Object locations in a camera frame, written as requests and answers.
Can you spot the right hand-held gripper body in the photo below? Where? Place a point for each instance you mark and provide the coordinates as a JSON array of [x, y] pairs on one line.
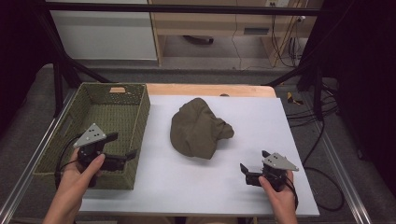
[[278, 162]]

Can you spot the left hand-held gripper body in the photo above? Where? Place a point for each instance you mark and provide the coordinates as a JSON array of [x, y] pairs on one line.
[[90, 137]]

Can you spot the green woven basket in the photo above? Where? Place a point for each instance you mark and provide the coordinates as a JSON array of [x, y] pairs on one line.
[[112, 112]]

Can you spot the olive green cloth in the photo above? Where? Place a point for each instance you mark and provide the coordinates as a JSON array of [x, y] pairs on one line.
[[196, 130]]

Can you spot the person's right hand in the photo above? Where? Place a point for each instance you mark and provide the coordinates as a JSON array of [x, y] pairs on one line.
[[280, 199]]

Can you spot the person's left hand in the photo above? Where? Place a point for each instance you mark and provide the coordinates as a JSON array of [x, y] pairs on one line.
[[71, 189]]

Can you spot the white board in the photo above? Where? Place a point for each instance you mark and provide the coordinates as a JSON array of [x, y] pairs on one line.
[[258, 124]]

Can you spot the black metal stand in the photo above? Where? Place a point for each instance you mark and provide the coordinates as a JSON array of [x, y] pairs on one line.
[[317, 93], [58, 87]]

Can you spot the yellow and black floor object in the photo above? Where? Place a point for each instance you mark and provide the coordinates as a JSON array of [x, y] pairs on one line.
[[292, 99]]

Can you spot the dark curtain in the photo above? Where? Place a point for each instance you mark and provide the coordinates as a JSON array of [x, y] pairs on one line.
[[21, 62], [364, 77]]

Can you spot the white cabinet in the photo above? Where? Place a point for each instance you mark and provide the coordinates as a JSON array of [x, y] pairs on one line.
[[106, 34]]

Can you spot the black object under desk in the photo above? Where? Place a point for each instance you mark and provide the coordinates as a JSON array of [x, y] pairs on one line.
[[199, 39]]

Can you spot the light wooden desk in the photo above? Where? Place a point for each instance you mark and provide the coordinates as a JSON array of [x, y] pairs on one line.
[[199, 23]]

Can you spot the aluminium rail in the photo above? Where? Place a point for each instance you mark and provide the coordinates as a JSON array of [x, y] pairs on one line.
[[345, 180], [28, 171]]

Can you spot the black horizontal frame bar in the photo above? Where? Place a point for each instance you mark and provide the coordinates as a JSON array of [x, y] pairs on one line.
[[186, 8]]

